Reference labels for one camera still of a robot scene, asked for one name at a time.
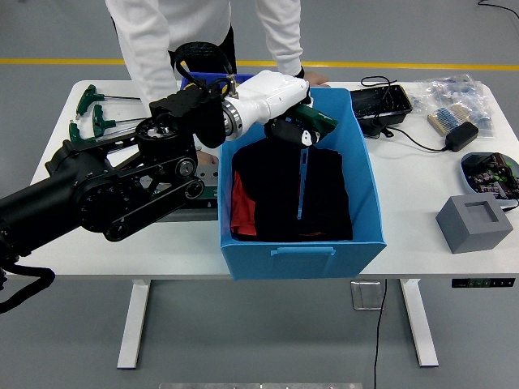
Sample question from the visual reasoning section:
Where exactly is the large blue folding box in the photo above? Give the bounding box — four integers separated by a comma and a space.
217, 88, 387, 281

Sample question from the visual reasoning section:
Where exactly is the grey green wrench stand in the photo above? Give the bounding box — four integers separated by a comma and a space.
161, 160, 220, 223

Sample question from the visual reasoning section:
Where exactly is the black cloth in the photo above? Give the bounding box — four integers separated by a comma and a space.
230, 136, 354, 243

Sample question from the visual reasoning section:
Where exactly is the resistor strip bundle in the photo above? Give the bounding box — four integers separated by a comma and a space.
427, 103, 471, 135

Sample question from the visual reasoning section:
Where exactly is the small blue parts bin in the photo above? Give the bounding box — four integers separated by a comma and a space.
180, 71, 256, 89

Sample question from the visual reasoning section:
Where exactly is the pile of circuit boards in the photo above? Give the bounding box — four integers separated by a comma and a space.
464, 152, 519, 200

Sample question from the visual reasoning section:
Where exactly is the clear bag of blue parts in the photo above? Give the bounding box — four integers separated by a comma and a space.
411, 74, 494, 139

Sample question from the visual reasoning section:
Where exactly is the white table leg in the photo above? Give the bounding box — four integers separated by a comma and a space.
399, 278, 440, 368
116, 279, 152, 370

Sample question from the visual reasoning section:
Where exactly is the grey cube block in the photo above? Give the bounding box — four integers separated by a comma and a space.
435, 193, 514, 255

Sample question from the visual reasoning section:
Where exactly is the red cloth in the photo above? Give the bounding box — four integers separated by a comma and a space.
229, 170, 257, 237

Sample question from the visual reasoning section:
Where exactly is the person's left hand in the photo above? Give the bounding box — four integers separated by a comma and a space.
303, 71, 332, 88

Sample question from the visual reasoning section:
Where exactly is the light blue bowl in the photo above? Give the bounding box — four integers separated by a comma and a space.
460, 152, 519, 203

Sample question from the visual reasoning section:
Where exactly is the black power adapter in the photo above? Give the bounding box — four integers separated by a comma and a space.
444, 121, 479, 153

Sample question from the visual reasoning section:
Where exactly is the black cable on floor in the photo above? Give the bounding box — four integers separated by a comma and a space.
476, 0, 519, 19

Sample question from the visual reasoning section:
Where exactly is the person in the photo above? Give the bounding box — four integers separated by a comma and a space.
105, 0, 303, 110

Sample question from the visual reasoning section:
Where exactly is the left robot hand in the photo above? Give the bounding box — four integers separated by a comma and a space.
233, 70, 325, 147

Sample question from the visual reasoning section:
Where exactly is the black adapter cable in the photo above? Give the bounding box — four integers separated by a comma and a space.
360, 75, 449, 153

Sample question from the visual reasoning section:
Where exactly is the large green T-handle hex wrench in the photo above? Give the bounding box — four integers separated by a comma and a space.
283, 104, 340, 220

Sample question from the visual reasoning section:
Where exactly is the black table control panel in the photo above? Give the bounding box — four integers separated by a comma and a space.
451, 277, 516, 289

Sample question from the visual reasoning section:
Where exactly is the black plastic tray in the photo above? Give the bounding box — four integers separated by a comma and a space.
349, 84, 414, 139

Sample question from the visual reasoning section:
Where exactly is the metal floor outlet cover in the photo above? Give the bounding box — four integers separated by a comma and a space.
350, 280, 385, 311

